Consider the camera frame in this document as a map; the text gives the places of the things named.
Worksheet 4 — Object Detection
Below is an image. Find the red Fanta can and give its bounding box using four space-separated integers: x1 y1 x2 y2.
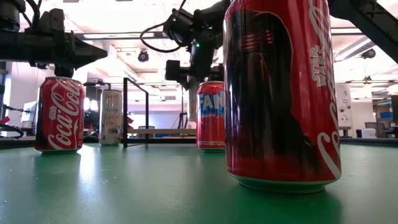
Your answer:
195 80 226 153

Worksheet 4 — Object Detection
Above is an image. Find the black ceiling camera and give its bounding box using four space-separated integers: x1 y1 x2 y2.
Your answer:
137 49 150 63
29 61 50 70
360 48 377 60

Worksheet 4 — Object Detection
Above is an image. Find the Coca-Cola can dark figure print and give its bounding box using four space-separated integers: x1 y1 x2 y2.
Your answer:
223 0 342 195

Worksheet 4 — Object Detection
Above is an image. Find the black metal table frame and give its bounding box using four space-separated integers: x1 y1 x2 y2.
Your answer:
0 136 398 149

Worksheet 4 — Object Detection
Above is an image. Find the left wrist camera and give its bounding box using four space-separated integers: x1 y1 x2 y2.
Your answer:
39 8 67 32

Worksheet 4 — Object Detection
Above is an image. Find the green table mat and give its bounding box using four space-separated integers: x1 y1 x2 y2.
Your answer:
0 141 398 224

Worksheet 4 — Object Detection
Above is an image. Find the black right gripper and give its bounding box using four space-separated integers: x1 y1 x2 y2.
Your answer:
164 36 226 91

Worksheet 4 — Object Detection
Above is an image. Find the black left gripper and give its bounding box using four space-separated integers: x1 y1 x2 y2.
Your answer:
43 30 109 79

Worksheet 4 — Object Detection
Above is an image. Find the silver air duct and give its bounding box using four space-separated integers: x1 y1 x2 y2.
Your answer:
334 35 374 63

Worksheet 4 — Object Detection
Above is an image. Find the Coca-Cola can white script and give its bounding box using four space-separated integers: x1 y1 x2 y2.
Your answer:
34 76 86 156

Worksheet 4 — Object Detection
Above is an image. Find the wooden shelf black metal frame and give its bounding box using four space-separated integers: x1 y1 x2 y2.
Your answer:
122 77 198 149

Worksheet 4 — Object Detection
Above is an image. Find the white box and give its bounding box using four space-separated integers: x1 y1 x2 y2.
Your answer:
356 128 377 139

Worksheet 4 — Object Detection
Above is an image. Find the long ceiling light strip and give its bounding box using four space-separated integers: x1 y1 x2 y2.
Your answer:
74 27 364 41

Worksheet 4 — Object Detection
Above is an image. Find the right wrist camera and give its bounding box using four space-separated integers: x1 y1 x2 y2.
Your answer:
162 8 196 48

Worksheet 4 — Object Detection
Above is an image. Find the black looped cable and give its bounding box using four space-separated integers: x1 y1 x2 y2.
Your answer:
0 123 25 140

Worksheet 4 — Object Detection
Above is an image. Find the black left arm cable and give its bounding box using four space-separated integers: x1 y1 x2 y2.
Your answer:
24 0 42 30

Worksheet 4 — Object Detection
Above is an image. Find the white pillar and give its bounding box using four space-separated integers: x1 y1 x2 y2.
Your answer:
335 83 354 138

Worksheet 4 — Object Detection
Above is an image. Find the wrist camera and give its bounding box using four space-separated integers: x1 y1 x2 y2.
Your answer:
162 8 196 48
39 8 67 32

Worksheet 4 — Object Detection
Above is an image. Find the computer monitor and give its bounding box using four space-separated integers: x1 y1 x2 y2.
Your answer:
21 101 39 124

